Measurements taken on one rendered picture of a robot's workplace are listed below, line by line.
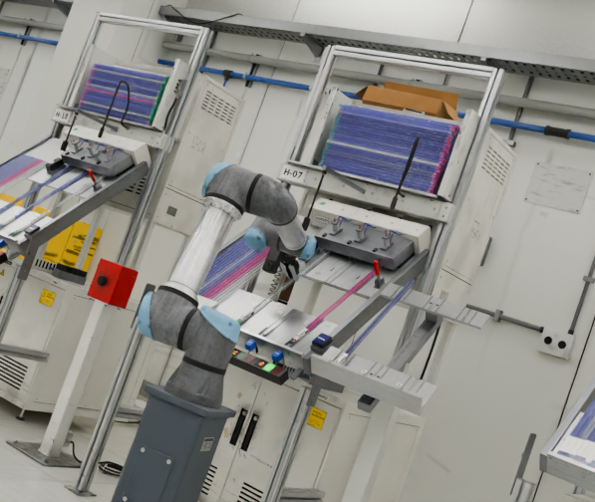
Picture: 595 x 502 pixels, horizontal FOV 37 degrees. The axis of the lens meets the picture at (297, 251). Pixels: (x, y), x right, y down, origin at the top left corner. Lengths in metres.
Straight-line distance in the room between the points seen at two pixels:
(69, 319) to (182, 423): 1.79
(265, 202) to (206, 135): 1.89
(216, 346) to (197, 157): 2.10
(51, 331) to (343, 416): 1.47
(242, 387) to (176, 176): 1.31
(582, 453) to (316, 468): 0.98
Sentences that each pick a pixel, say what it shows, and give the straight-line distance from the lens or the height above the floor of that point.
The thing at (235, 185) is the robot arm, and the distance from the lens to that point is 2.43.
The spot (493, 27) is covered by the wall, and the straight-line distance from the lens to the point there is 5.15.
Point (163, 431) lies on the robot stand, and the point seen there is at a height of 0.46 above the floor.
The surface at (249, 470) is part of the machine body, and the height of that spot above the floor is 0.27.
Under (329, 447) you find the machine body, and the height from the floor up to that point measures 0.46.
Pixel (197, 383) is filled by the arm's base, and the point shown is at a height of 0.60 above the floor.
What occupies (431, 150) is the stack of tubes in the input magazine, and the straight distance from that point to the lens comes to 3.22.
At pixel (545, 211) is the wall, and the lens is 4.65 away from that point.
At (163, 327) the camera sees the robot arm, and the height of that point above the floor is 0.70.
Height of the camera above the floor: 0.87
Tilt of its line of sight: 3 degrees up
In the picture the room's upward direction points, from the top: 20 degrees clockwise
